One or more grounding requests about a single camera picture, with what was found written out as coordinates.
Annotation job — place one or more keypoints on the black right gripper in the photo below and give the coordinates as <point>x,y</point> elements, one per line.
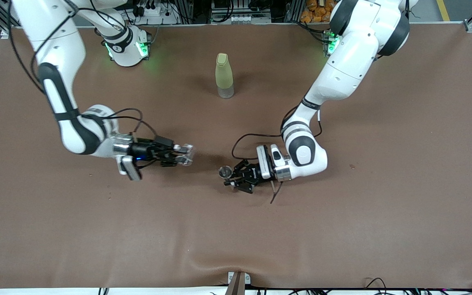
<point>146,150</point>

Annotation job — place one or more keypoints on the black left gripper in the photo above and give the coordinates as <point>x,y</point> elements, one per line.
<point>251,172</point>

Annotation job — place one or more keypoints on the steel double-ended jigger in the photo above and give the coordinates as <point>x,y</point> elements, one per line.
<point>225,172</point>

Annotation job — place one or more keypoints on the clear glass cup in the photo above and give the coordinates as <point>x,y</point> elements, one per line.
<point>188,155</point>

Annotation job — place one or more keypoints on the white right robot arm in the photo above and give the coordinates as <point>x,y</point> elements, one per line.
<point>55,45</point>

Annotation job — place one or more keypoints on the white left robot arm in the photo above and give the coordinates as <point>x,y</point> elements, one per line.
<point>350,61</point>

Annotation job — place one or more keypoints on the brown liquid puddle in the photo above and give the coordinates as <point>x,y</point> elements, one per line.
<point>222,161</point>

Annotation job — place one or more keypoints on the brown table mat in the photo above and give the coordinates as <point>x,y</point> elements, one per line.
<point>236,225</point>

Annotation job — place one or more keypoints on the yellow-green bottle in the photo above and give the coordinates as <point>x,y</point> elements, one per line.
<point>223,73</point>

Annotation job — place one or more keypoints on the white power strip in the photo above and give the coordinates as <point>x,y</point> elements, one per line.
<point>150,11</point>
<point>241,19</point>

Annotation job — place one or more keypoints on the orange snack packets pile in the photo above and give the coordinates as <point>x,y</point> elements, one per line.
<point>316,12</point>

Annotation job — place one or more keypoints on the metal clamp bracket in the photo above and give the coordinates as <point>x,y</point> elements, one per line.
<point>238,282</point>

